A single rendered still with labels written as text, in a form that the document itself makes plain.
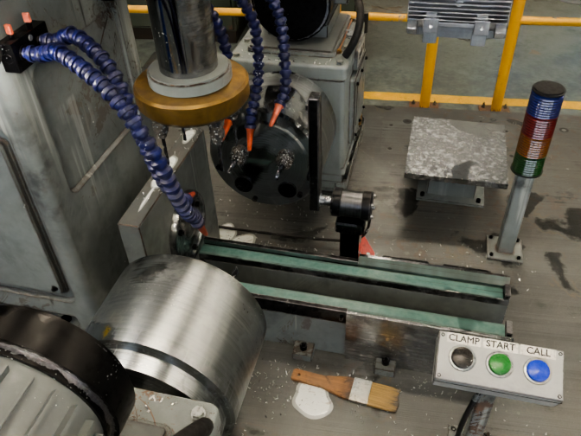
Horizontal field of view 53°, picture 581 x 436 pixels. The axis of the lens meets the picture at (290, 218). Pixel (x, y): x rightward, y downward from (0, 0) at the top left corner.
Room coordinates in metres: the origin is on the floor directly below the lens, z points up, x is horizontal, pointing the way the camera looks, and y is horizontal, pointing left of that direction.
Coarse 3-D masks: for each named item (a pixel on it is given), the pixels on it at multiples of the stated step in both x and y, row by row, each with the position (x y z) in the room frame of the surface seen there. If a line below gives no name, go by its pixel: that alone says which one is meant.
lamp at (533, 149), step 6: (522, 138) 0.96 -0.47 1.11; (528, 138) 0.95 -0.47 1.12; (522, 144) 0.96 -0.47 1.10; (528, 144) 0.95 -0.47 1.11; (534, 144) 0.94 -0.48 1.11; (540, 144) 0.94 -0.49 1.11; (546, 144) 0.94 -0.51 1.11; (516, 150) 0.97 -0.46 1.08; (522, 150) 0.96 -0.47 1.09; (528, 150) 0.95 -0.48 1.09; (534, 150) 0.94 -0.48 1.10; (540, 150) 0.94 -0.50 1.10; (546, 150) 0.95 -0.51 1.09; (528, 156) 0.94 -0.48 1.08; (534, 156) 0.94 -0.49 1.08; (540, 156) 0.94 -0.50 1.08
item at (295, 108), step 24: (264, 96) 1.08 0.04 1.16; (240, 120) 1.04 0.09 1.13; (264, 120) 1.03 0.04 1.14; (288, 120) 1.01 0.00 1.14; (216, 144) 1.06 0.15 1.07; (240, 144) 1.04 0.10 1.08; (264, 144) 1.02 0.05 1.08; (288, 144) 1.01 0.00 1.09; (216, 168) 1.05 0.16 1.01; (240, 168) 1.04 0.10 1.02; (264, 168) 1.03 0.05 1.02; (288, 168) 0.98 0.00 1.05; (240, 192) 1.05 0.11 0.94; (264, 192) 1.03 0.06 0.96; (288, 192) 1.01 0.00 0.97
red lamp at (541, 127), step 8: (528, 120) 0.96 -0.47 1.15; (536, 120) 0.95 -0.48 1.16; (544, 120) 0.94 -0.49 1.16; (552, 120) 0.94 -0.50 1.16; (528, 128) 0.96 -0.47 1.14; (536, 128) 0.95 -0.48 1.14; (544, 128) 0.94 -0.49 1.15; (552, 128) 0.95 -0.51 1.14; (528, 136) 0.95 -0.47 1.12; (536, 136) 0.94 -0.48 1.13; (544, 136) 0.94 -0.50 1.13
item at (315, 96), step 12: (312, 96) 0.92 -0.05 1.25; (312, 108) 0.91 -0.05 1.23; (312, 120) 0.91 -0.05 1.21; (312, 132) 0.91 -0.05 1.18; (312, 144) 0.91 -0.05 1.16; (312, 156) 0.91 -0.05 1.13; (312, 168) 0.91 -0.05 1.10; (312, 180) 0.91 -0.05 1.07; (312, 192) 0.91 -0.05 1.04; (312, 204) 0.91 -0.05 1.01
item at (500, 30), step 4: (408, 20) 1.19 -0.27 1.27; (412, 20) 1.19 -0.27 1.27; (408, 24) 1.18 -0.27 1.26; (412, 24) 1.18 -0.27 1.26; (416, 24) 1.18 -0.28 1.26; (496, 24) 1.14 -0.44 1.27; (408, 28) 1.18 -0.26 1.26; (412, 28) 1.18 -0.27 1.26; (416, 28) 1.17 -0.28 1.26; (496, 28) 1.14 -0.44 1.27; (500, 28) 1.14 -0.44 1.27; (504, 28) 1.13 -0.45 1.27; (408, 32) 1.19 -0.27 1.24; (412, 32) 1.19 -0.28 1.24; (416, 32) 1.18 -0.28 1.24; (496, 32) 1.13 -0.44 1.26; (500, 32) 1.13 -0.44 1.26; (504, 32) 1.13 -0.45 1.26; (496, 36) 1.14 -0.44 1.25; (500, 36) 1.14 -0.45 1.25; (504, 36) 1.14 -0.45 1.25
